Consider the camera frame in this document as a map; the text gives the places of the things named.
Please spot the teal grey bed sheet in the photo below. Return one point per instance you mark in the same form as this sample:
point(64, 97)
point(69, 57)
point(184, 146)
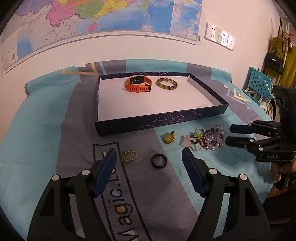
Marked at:
point(53, 132)

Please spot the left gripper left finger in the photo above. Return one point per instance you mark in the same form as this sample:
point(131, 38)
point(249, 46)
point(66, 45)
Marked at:
point(102, 171)

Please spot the orange smart watch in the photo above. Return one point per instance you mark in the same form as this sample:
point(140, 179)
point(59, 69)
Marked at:
point(138, 84)

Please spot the black handbag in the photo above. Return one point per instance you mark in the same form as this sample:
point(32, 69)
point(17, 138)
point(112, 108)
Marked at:
point(274, 62)

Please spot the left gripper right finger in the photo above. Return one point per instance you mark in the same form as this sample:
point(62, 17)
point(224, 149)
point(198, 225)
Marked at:
point(196, 169)

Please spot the right hand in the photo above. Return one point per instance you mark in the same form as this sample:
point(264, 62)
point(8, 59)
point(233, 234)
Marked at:
point(276, 172)

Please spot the yellow hanging garment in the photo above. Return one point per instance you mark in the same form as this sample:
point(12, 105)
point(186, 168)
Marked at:
point(288, 76)

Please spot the white wall socket panel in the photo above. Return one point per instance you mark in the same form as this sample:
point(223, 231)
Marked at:
point(219, 36)

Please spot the blue perforated plastic stool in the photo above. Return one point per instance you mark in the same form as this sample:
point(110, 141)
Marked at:
point(259, 89)

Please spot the colourful wall map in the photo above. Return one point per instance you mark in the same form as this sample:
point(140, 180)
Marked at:
point(39, 25)

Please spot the tortoiseshell bangle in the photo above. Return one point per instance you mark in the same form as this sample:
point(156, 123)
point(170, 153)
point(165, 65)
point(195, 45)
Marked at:
point(167, 83)

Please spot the dark blue tray box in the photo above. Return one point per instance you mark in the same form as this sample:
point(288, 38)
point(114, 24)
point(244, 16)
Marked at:
point(121, 111)

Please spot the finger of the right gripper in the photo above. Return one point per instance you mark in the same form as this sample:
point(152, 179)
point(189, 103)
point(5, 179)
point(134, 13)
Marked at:
point(244, 129)
point(243, 142)

